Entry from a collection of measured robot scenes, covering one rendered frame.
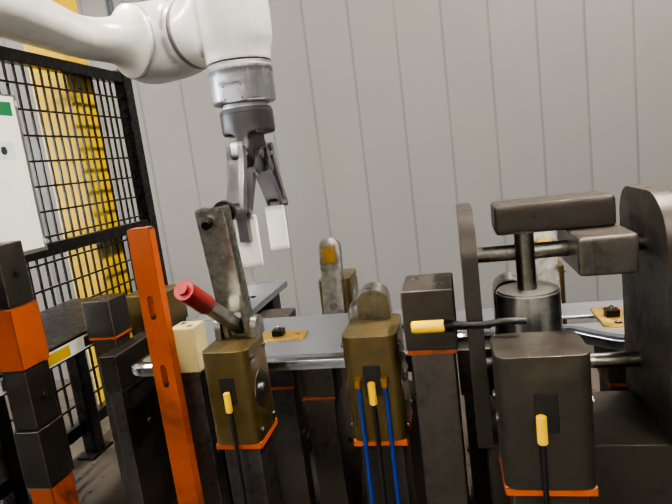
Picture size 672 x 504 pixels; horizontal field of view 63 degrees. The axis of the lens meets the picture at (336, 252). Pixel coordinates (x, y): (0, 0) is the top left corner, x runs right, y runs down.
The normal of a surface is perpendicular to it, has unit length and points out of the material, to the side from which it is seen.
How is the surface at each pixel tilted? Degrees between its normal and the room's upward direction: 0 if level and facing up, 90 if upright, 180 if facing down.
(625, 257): 90
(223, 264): 99
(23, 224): 90
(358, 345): 90
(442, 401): 90
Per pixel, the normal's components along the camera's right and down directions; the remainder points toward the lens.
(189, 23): -0.66, 0.23
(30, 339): 0.97, -0.09
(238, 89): -0.19, 0.18
